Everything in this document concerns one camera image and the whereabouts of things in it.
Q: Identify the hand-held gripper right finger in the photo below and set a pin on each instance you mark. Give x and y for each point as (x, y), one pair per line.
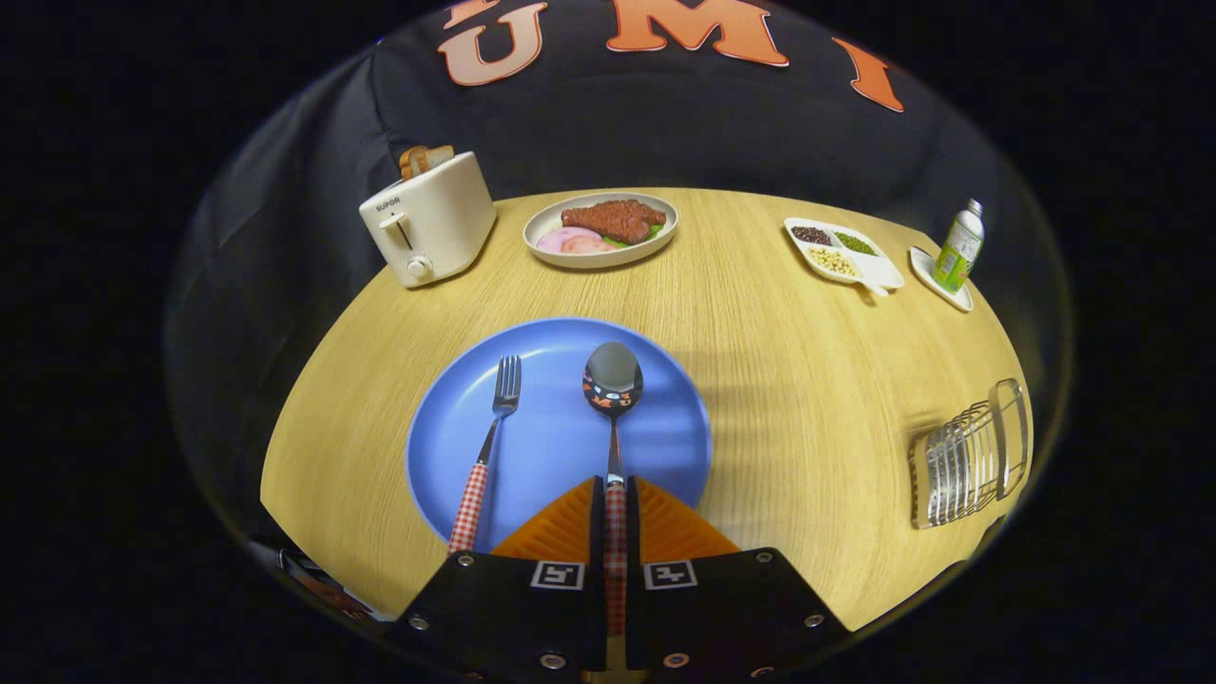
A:
(722, 617)

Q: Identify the toasted bread slice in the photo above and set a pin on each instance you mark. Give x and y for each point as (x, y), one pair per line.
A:
(410, 161)
(439, 158)

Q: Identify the dark red beans pile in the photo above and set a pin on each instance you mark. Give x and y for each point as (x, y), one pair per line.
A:
(811, 235)

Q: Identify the white divided dish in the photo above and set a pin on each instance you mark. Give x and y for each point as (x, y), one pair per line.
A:
(882, 274)

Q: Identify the green lettuce leaf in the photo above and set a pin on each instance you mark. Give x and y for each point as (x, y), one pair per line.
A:
(654, 232)

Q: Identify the blue plate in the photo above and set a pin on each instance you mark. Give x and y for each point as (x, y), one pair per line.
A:
(551, 446)

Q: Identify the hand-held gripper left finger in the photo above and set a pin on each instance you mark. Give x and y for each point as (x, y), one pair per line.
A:
(513, 617)

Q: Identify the yellow soybeans pile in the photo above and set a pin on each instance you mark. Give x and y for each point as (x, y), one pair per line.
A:
(832, 261)

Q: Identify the white toaster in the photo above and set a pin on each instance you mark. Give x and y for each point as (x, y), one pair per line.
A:
(442, 223)

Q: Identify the green beans pile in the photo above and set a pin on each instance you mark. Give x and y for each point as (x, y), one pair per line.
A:
(855, 243)

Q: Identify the brown steak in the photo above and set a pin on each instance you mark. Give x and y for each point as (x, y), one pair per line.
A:
(616, 218)

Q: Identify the beige food plate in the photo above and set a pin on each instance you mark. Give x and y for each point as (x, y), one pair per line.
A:
(598, 259)

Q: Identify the pink ham slices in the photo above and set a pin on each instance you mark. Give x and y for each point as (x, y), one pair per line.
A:
(567, 239)

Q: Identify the small white tray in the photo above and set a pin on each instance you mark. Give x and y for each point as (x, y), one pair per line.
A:
(926, 271)

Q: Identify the green label bottle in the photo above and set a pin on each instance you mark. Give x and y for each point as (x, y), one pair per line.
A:
(956, 255)

